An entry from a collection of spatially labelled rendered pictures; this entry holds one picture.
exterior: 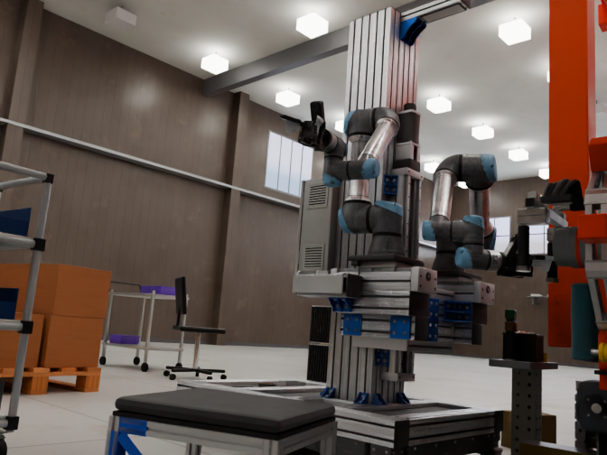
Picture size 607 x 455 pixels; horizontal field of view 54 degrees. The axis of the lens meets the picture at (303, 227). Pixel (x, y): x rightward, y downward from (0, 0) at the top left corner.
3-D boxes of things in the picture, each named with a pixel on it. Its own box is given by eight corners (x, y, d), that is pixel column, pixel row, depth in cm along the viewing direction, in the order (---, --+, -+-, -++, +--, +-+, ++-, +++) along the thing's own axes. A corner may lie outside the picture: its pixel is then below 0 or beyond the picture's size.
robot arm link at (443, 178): (433, 149, 250) (420, 226, 215) (460, 148, 246) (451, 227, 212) (434, 171, 257) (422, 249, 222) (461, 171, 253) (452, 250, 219)
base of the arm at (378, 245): (359, 256, 238) (360, 232, 240) (381, 261, 249) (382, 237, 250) (391, 255, 228) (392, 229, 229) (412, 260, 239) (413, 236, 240)
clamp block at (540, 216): (546, 222, 186) (546, 206, 187) (516, 223, 192) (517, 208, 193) (550, 225, 190) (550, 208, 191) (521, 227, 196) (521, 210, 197)
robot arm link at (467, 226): (452, 214, 215) (451, 244, 213) (484, 214, 212) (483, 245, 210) (453, 218, 223) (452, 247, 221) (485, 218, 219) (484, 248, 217)
